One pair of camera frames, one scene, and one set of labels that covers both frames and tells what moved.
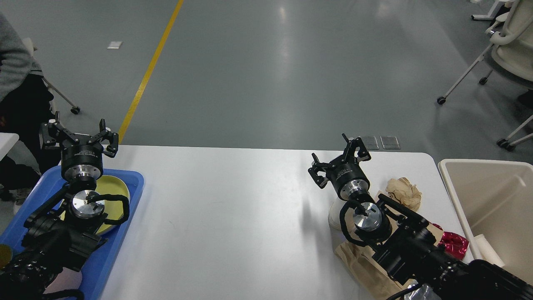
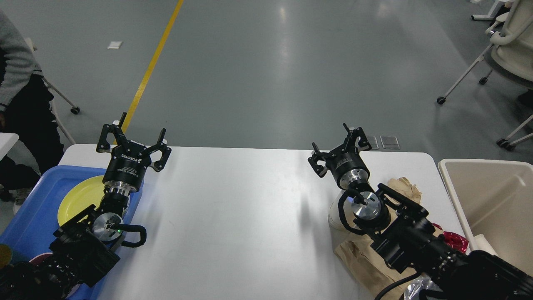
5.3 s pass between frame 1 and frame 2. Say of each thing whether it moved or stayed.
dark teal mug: stayed
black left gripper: moved
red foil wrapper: stayed
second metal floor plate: stayed
